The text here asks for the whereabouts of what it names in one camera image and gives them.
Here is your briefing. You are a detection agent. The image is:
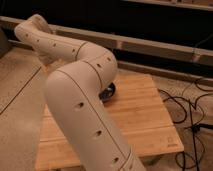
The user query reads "wooden cutting board table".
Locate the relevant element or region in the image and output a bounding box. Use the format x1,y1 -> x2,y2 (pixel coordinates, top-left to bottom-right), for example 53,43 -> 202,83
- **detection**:
35,74 -> 184,171

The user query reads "black cable bundle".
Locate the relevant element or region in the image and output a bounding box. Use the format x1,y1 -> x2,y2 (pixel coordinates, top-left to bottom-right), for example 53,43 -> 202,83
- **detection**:
157,77 -> 213,171

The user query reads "dark round plate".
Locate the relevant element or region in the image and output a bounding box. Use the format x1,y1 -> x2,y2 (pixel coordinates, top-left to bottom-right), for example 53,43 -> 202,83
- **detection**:
99,83 -> 116,102

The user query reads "grey shelf rail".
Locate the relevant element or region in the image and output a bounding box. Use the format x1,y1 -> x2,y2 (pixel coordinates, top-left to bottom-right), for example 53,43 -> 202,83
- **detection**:
0,14 -> 213,66

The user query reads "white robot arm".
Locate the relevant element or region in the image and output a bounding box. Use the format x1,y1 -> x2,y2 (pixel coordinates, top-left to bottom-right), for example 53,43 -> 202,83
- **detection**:
14,14 -> 146,171

